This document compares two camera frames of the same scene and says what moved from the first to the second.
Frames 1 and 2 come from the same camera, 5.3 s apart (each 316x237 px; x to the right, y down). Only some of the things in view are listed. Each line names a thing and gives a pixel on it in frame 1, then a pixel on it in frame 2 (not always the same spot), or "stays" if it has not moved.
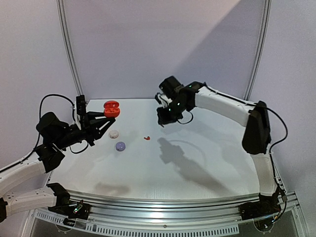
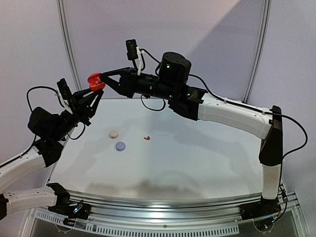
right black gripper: (166, 117) -> (127, 82)
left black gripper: (90, 128) -> (80, 105)
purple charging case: (120, 146) stays
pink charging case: (114, 134) stays
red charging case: (111, 109) -> (96, 84)
